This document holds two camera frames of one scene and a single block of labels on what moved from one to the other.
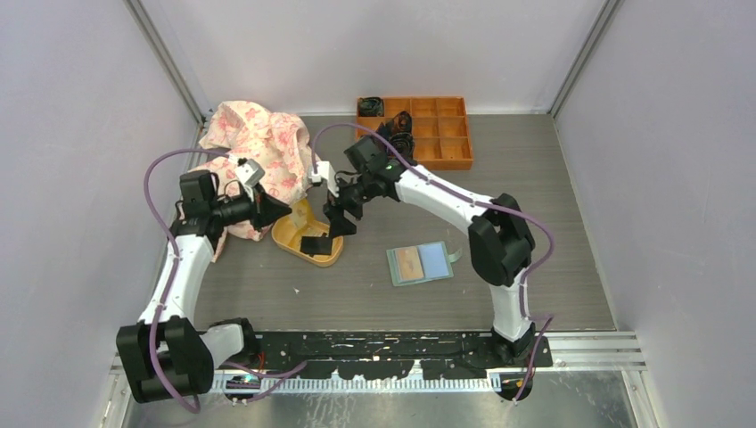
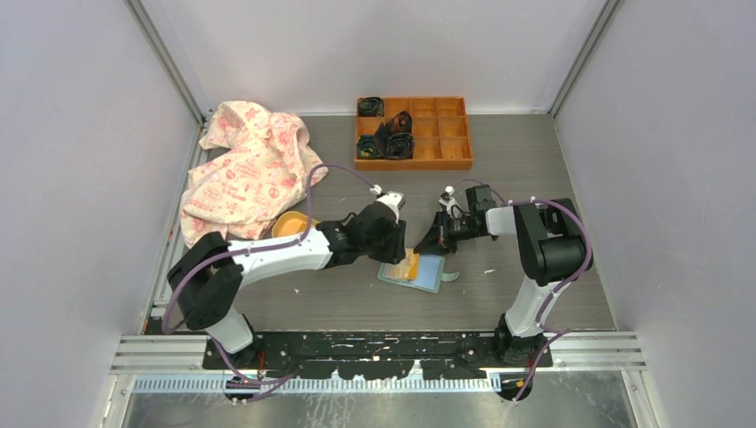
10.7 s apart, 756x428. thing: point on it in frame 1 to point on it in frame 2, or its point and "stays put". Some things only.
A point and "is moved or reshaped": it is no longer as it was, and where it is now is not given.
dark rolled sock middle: x=401 y=123 stays put
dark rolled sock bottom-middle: x=404 y=143 stays put
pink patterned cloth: x=271 y=151 stays put
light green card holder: x=423 y=263 is moved or reshaped
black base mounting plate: x=389 y=355 stays put
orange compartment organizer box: x=439 y=127 stays put
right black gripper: x=341 y=225 to x=438 y=240
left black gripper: x=263 y=209 to x=396 y=251
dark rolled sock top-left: x=373 y=106 stays put
